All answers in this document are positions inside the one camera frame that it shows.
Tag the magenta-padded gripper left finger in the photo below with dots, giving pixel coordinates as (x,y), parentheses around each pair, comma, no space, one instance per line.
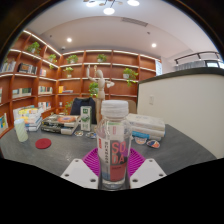
(78,171)

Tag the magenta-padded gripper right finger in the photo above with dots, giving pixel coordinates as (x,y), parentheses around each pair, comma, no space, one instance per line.
(148,171)

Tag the clear plastic soda water bottle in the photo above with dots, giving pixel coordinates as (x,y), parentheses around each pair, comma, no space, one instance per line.
(113,150)

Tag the blue orange oval sticker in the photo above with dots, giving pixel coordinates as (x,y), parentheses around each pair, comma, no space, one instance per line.
(153,144)

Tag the white orange sticker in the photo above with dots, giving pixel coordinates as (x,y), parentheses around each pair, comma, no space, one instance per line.
(140,140)

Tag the round white sticker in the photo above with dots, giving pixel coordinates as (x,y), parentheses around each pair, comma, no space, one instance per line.
(79,133)

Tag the round blue sticker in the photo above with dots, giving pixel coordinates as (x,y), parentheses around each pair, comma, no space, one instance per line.
(90,135)

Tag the flat round red coaster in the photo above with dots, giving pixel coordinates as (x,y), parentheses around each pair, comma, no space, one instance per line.
(43,143)

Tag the stack of dark books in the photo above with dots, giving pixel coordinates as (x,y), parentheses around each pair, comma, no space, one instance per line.
(60,124)

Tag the dark office chair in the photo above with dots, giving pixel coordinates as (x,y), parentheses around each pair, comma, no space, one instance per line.
(81,106)

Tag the tan chair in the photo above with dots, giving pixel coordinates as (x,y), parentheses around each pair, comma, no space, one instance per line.
(132,107)

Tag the stack of colourful books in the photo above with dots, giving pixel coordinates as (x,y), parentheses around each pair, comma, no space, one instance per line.
(31,119)

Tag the yellow striped white mug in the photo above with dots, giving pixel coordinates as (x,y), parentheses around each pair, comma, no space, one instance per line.
(21,130)

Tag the orange wooden shelf unit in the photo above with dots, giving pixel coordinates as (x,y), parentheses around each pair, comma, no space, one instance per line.
(30,86)

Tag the white curtain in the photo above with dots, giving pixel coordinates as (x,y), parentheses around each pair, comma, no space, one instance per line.
(191,65)

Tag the window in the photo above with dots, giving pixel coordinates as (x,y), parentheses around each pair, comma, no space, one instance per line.
(215,64)

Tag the recessed ceiling spotlight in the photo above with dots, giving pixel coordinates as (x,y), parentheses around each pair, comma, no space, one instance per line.
(153,45)
(69,39)

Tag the ceiling air vent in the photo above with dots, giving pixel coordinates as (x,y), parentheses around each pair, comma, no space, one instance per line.
(134,22)

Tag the branched ceiling lamp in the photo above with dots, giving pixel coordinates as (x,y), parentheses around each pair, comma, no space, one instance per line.
(109,10)

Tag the white wall switch plate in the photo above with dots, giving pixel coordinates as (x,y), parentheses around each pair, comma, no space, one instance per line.
(151,99)

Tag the black curtain rail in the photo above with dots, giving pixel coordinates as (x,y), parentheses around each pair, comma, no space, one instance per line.
(196,54)

